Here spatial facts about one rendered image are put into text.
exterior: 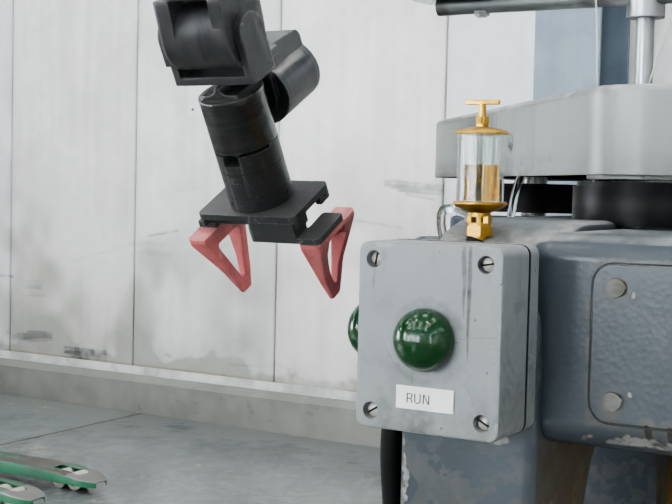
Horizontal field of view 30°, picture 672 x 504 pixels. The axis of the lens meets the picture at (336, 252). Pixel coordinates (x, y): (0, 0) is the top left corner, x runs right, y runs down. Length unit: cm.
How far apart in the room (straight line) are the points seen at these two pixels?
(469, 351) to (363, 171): 602
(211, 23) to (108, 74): 662
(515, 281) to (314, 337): 620
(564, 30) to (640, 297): 511
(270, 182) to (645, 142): 44
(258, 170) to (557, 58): 466
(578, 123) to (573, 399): 20
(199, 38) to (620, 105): 42
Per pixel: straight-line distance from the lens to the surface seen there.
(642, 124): 72
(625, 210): 72
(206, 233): 114
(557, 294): 62
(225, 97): 106
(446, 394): 59
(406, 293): 59
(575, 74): 565
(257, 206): 108
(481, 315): 58
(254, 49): 104
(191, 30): 104
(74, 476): 564
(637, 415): 61
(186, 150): 724
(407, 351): 58
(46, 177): 793
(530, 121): 85
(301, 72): 112
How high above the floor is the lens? 136
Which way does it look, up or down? 3 degrees down
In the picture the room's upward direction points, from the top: 1 degrees clockwise
